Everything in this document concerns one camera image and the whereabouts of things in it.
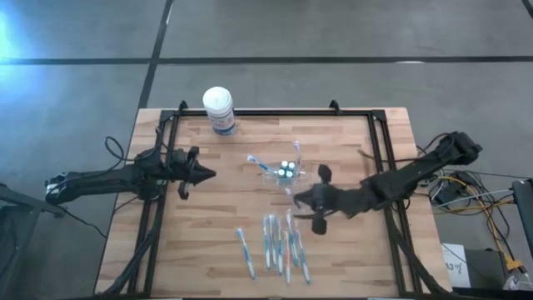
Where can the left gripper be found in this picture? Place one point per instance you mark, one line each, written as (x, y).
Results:
(177, 168)

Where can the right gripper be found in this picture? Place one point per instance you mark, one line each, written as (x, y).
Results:
(338, 202)

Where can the black screen edge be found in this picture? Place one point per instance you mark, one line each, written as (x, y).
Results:
(524, 208)

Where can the blue white toothpaste tube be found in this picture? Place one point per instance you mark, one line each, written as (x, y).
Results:
(281, 172)

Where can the clear acrylic organizer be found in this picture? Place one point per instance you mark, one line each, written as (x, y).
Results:
(272, 178)

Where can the black aluminium rig frame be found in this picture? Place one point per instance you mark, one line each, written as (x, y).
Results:
(270, 112)

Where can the black box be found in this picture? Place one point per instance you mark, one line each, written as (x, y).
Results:
(485, 266)

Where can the black power adapter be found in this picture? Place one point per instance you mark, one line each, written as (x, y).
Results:
(447, 195)

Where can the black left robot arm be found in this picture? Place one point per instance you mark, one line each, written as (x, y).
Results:
(104, 179)

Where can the black metal stand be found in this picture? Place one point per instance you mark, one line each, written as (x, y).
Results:
(25, 208)

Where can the orange toothbrush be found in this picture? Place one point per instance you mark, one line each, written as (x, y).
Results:
(287, 262)

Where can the white paper sheet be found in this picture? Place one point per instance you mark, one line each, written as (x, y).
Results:
(454, 262)

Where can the white disinfecting wipes canister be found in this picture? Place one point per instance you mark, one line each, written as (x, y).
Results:
(218, 104)

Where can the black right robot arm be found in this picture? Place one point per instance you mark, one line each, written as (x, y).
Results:
(408, 173)

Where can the teal tube with white cap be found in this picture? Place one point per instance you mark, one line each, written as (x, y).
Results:
(285, 164)

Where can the purple toothbrush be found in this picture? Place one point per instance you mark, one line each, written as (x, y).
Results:
(297, 154)

